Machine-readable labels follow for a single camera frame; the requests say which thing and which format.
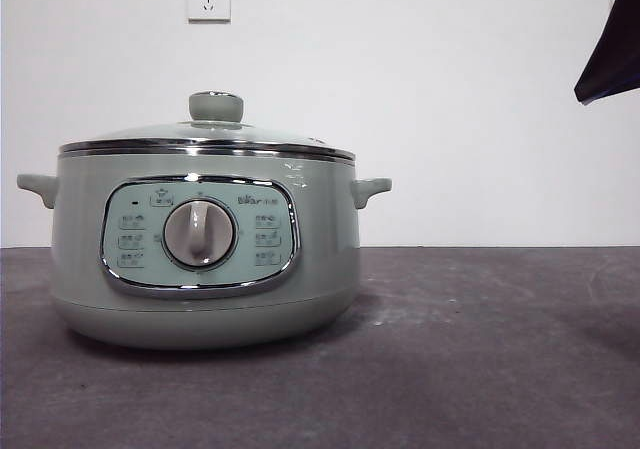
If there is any pale green electric pot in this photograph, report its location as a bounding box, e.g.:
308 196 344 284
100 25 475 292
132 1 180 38
16 143 394 353

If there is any glass lid with green knob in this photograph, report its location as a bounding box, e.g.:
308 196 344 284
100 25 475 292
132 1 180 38
58 90 357 163

